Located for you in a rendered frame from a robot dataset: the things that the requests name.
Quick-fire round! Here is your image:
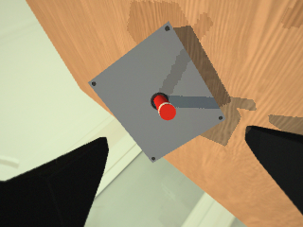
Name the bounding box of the grey square panel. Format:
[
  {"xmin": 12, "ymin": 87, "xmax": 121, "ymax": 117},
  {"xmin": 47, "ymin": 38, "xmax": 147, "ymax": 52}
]
[{"xmin": 88, "ymin": 22, "xmax": 226, "ymax": 163}]

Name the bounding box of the red peg with white band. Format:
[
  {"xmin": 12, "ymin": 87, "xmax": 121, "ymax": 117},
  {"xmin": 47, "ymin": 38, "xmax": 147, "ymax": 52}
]
[{"xmin": 153, "ymin": 95, "xmax": 176, "ymax": 120}]

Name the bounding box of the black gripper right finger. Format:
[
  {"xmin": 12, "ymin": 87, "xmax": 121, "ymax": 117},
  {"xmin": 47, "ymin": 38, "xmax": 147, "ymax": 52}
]
[{"xmin": 245, "ymin": 126, "xmax": 303, "ymax": 215}]

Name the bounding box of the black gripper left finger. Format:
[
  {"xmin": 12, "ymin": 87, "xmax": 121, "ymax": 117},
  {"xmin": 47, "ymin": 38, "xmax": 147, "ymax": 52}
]
[{"xmin": 0, "ymin": 137, "xmax": 109, "ymax": 227}]

